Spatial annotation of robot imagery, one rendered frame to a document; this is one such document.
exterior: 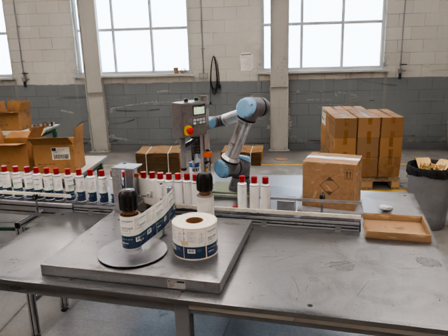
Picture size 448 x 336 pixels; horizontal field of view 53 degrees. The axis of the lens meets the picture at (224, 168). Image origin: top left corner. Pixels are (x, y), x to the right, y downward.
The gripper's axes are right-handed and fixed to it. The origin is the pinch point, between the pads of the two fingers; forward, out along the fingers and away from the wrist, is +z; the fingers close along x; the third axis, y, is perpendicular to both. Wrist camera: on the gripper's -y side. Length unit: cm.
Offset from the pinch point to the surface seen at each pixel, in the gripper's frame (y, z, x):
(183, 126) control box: 4, -35, -53
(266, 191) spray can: 48, -1, -61
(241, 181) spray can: 35, -6, -58
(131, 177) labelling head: -26, -7, -56
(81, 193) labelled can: -62, 6, -44
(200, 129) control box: 12, -32, -45
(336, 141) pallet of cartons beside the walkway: 134, 39, 264
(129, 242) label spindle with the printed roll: -11, 5, -115
